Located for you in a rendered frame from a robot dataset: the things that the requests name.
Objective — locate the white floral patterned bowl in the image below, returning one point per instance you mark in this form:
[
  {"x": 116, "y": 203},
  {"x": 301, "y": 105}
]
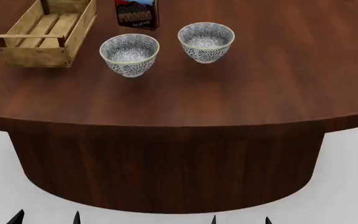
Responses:
[
  {"x": 206, "y": 42},
  {"x": 129, "y": 54}
]

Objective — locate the dark wooden table pedestal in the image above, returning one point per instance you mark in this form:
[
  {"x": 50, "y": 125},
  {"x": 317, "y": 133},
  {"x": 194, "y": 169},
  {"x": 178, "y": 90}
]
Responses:
[{"x": 166, "y": 163}]

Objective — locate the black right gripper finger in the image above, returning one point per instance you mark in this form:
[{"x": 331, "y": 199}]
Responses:
[
  {"x": 268, "y": 221},
  {"x": 213, "y": 220}
]

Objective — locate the wooden slatted crate tray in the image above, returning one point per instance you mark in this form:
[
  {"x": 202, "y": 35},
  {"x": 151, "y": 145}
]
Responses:
[{"x": 51, "y": 37}]

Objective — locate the chocolate pudding box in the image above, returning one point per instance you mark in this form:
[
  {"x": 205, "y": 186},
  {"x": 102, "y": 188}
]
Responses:
[{"x": 137, "y": 15}]

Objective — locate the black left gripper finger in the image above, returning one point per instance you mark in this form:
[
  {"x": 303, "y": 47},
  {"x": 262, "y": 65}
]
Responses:
[
  {"x": 77, "y": 219},
  {"x": 16, "y": 218}
]

